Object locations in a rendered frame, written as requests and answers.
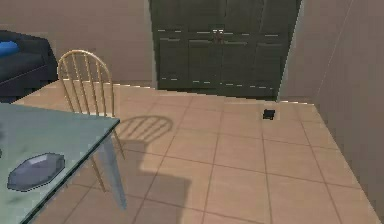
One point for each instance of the dark green cupboard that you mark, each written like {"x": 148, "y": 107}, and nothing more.
{"x": 220, "y": 50}

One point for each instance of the small black box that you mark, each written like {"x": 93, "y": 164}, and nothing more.
{"x": 268, "y": 114}

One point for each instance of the tan wooden chair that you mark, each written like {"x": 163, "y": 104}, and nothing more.
{"x": 87, "y": 80}

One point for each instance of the green glass table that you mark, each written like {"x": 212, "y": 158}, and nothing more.
{"x": 50, "y": 136}

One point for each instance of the grey plate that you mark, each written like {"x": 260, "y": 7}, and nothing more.
{"x": 36, "y": 170}

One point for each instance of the dark blue sofa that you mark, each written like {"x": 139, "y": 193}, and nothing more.
{"x": 26, "y": 66}

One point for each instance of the blue cushion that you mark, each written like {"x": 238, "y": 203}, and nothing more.
{"x": 8, "y": 48}

